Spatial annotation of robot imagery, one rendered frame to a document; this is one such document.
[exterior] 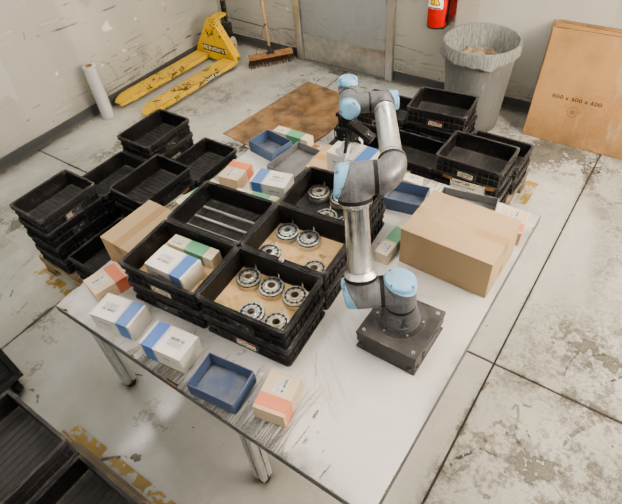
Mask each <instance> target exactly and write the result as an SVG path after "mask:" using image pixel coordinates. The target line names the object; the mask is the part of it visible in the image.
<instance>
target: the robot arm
mask: <svg viewBox="0 0 622 504"><path fill-rule="evenodd" d="M337 86H338V97H339V111H338V112H336V116H337V117H338V124H337V125H336V127H334V139H337V140H339V141H342V142H343V141H345V142H343V143H342V145H341V147H339V148H336V150H335V152H336V154H338V155H339V156H341V157H342V163H338V164H336V166H335V168H334V188H333V198H334V199H338V204H339V205H340V206H341V207H343V213H344V225H345V237H346V249H347V262H348V270H347V271H346V272H345V274H344V277H343V278H342V279H341V287H342V293H343V298H344V302H345V305H346V307H347V308H348V309H358V310H360V309H368V308H382V309H381V312H380V320H381V323H382V325H383V326H384V327H385V328H386V329H387V330H389V331H391V332H394V333H398V334H403V333H408V332H411V331H413V330H414V329H416V328H417V327H418V325H419V323H420V320H421V314H420V310H419V308H418V306H417V304H416V303H417V291H418V286H417V279H416V277H415V275H414V274H413V273H412V272H410V271H409V270H407V269H405V268H400V267H395V268H391V269H389V271H386V273H385V274H384V275H377V271H376V270H375V269H373V268H372V253H371V237H370V220H369V205H370V204H371V203H372V202H373V196H374V195H383V194H387V193H389V192H391V191H392V190H394V189H395V188H396V187H397V186H398V185H399V184H400V183H401V181H402V180H403V178H404V176H405V173H406V170H407V158H406V154H405V152H404V151H403V150H402V147H401V141H400V135H399V129H398V123H397V117H396V111H395V110H398V109H399V104H400V103H399V92H398V90H396V89H392V90H389V89H386V90H380V91H371V92H360V93H358V82H357V77H356V76H355V75H353V74H344V75H341V76H340V77H339V78H338V85H337ZM371 112H374V113H375V121H376V129H377V137H378V144H379V152H380V154H379V156H378V159H373V160H362V161H347V159H348V156H349V151H350V149H351V145H350V142H351V143H353V142H354V141H355V140H357V141H358V143H359V144H363V140H364V141H365V142H366V143H367V144H370V143H371V142H372V141H373V140H374V138H375V137H376V135H375V134H374V133H373V132H372V131H370V130H369V129H368V128H367V127H366V126H365V125H363V124H362V123H361V122H360V121H359V120H358V119H357V117H358V115H359V114H360V113H371ZM337 126H338V127H337ZM335 131H336V136H335Z"/></svg>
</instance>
